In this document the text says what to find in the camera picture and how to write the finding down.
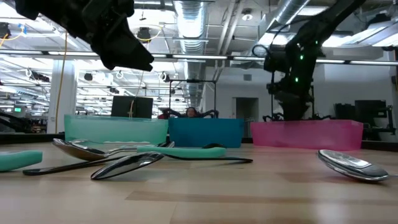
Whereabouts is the translucent teal plastic bin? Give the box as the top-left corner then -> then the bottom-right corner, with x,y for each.
63,114 -> 169,146

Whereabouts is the yellow extension cable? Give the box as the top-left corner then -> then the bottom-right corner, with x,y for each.
55,32 -> 68,134

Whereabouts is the ceiling light strip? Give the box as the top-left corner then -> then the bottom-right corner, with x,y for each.
315,58 -> 346,64
172,54 -> 229,60
349,60 -> 398,66

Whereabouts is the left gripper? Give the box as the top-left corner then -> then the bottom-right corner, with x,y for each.
82,0 -> 155,72

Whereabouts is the black ceiling device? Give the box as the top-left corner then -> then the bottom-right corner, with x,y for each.
136,27 -> 152,44

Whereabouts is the gray doorway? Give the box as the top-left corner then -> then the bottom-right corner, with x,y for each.
235,97 -> 260,122

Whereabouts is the teal-handled silver spoon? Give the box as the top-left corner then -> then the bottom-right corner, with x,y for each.
0,150 -> 44,172
317,149 -> 398,183
52,138 -> 227,162

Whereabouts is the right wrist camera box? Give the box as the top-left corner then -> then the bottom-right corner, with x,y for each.
263,49 -> 289,73

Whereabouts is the silver air duct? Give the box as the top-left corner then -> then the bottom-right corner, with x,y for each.
173,0 -> 206,105
257,0 -> 312,47

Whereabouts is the person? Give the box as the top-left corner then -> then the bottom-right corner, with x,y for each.
185,106 -> 200,119

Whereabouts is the white square pillar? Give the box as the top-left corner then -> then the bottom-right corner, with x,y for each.
46,60 -> 78,134

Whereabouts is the black spoon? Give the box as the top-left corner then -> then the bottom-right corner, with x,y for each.
90,151 -> 254,181
22,155 -> 125,177

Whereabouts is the translucent pink plastic bin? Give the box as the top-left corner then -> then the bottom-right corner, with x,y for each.
250,119 -> 364,152

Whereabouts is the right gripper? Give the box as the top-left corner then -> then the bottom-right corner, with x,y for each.
267,58 -> 315,121

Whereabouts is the black workstation equipment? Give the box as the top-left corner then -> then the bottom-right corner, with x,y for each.
334,99 -> 397,141

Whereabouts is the black monitor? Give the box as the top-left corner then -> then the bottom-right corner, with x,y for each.
111,95 -> 154,119

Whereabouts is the black metal gantry frame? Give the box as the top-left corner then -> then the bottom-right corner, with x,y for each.
169,79 -> 218,119

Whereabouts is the blue plastic bin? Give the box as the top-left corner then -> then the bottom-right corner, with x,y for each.
167,117 -> 246,149

